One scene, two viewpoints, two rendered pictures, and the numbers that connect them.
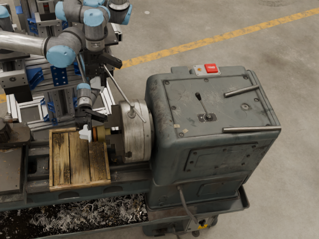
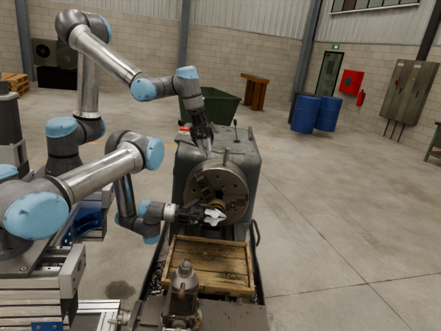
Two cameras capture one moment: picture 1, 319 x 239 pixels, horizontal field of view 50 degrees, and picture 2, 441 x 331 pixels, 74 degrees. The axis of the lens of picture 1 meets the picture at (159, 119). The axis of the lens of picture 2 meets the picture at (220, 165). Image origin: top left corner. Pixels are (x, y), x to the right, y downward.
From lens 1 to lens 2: 1.65 m
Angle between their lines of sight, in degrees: 62
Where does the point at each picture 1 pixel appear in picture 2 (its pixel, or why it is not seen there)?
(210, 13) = not seen: outside the picture
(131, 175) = (237, 234)
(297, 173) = not seen: hidden behind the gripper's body
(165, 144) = (258, 161)
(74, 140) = not seen: hidden behind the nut
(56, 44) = (146, 139)
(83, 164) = (222, 261)
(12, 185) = (260, 312)
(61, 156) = (205, 278)
